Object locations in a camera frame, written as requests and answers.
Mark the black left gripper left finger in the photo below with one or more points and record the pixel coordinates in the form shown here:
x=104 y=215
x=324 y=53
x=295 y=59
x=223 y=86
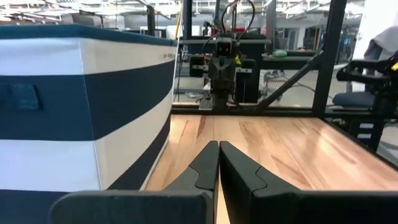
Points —
x=140 y=207

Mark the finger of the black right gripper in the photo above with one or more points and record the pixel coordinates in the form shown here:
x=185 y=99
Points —
x=228 y=74
x=217 y=74

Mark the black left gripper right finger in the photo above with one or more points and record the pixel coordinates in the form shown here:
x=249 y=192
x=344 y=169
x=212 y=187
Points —
x=280 y=208

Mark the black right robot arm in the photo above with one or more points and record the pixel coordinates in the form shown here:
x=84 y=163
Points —
x=221 y=98

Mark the small yellow tag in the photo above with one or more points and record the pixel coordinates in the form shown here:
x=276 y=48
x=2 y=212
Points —
x=237 y=60

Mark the green rounded object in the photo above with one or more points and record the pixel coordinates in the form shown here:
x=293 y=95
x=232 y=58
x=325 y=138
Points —
x=279 y=53

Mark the yellow pole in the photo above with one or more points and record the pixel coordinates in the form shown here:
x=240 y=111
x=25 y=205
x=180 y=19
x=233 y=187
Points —
x=178 y=25

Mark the blue chair seat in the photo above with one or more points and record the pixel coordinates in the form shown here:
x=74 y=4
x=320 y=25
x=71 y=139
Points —
x=353 y=99

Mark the black robot equipment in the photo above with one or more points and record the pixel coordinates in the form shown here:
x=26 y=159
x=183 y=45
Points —
x=357 y=70

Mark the navy white striped fabric basket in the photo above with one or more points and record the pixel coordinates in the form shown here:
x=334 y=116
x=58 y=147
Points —
x=77 y=109

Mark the person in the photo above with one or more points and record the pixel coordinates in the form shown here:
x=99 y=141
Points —
x=385 y=40

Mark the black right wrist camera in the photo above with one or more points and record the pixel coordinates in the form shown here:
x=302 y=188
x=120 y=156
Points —
x=224 y=48

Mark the black metal table frame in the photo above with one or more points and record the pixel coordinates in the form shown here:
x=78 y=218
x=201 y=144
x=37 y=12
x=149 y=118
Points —
x=329 y=62

